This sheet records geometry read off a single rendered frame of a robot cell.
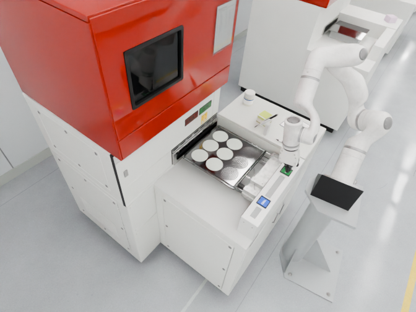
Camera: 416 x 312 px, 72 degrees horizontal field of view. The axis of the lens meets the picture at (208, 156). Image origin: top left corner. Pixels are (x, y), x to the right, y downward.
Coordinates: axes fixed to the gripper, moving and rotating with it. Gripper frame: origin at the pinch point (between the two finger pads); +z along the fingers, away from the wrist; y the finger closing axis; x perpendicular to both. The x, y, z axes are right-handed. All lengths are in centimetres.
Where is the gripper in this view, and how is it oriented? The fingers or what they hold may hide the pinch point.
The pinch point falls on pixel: (288, 168)
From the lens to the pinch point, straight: 161.7
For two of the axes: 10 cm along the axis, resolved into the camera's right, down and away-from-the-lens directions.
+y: 8.0, 3.3, -5.1
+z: 1.0, 7.6, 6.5
